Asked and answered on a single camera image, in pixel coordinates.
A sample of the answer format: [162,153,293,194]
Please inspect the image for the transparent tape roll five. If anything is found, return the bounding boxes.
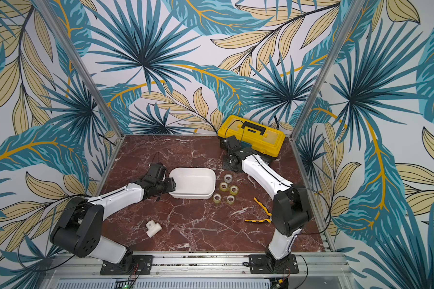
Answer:
[229,185,239,196]

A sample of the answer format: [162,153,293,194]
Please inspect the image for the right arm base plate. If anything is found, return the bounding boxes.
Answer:
[247,254,299,275]

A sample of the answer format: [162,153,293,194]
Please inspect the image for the transparent tape roll seven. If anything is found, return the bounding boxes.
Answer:
[226,195,236,205]

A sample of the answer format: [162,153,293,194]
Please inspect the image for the transparent tape roll two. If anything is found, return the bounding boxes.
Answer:
[224,173,233,184]

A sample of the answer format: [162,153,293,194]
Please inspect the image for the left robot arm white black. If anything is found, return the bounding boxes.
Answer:
[49,163,176,266]

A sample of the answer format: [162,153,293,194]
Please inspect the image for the transparent tape roll four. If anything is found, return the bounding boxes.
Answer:
[219,182,229,191]

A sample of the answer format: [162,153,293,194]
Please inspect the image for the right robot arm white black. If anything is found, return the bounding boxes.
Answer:
[220,136,313,261]

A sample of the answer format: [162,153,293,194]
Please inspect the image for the yellow black toolbox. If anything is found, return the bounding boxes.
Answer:
[218,115,285,158]

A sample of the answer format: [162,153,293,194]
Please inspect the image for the white pipe tee fitting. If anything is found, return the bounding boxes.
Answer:
[146,220,162,238]

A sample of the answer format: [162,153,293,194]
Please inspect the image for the yellow black pliers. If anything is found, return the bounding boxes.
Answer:
[244,197,272,223]

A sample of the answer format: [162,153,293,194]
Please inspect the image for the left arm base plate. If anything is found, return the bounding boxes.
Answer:
[100,255,154,276]

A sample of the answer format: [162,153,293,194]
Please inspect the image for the transparent tape roll six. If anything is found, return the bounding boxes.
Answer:
[212,194,222,204]

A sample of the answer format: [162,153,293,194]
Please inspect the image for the aluminium front rail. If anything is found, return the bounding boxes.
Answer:
[39,251,357,289]

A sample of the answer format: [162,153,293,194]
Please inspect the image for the white plastic storage box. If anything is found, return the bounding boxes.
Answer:
[170,167,216,199]

